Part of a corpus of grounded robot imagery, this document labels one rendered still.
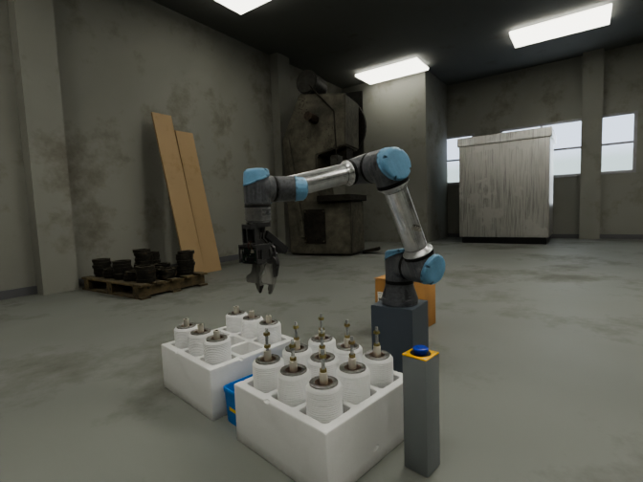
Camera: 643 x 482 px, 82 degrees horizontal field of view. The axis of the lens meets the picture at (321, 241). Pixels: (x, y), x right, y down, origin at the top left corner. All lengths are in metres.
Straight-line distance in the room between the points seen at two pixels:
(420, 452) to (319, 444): 0.28
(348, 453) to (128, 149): 4.33
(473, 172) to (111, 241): 5.76
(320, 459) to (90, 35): 4.71
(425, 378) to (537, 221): 6.18
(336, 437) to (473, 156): 6.61
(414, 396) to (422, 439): 0.11
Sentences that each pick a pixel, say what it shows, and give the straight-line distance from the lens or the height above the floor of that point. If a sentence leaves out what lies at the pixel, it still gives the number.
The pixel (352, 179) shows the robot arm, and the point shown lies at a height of 0.81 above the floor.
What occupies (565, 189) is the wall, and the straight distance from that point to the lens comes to 8.36.
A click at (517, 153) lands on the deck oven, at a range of 7.16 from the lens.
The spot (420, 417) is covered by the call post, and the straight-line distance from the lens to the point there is 1.09.
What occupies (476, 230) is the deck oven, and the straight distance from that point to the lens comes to 7.25.
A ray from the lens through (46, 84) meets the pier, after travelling 4.54.
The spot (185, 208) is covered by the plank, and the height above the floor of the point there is 0.77.
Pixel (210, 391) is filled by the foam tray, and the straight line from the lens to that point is 1.39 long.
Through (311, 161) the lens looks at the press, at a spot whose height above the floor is 1.44.
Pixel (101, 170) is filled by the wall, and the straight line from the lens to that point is 4.73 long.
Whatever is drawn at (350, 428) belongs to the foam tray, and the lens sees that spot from 1.04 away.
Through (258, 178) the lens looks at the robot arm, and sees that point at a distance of 1.06.
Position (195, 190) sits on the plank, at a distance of 4.85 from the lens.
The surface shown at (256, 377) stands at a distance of 1.18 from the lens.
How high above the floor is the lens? 0.70
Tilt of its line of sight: 5 degrees down
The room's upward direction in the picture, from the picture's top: 2 degrees counter-clockwise
